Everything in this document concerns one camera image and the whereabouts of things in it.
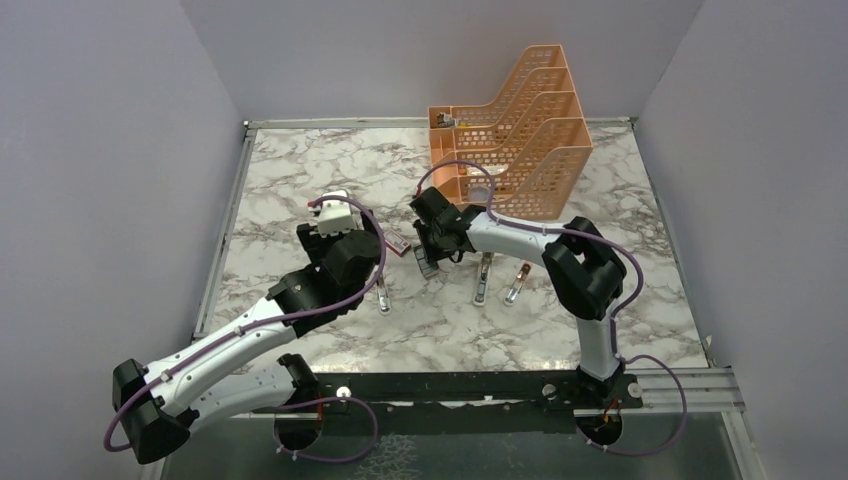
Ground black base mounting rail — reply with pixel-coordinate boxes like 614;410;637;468
273;370;643;436

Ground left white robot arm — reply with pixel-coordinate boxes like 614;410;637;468
102;196;387;465

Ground clear tape roll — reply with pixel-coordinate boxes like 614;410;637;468
467;184;492;203

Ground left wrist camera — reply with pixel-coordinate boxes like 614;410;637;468
308;200;358;237

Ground red white staple box sleeve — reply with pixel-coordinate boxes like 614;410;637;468
384;230;412;257

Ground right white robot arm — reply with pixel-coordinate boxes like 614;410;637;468
410;187;626;407

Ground binder clips in organizer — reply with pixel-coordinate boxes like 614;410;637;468
435;112;457;129

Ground orange plastic file organizer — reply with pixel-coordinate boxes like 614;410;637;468
428;44;593;220

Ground clear packet in organizer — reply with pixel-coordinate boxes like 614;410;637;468
465;165;507;176

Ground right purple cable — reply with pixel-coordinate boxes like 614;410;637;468
415;160;689;458

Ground pink stapler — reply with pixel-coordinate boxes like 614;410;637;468
503;262;532;306

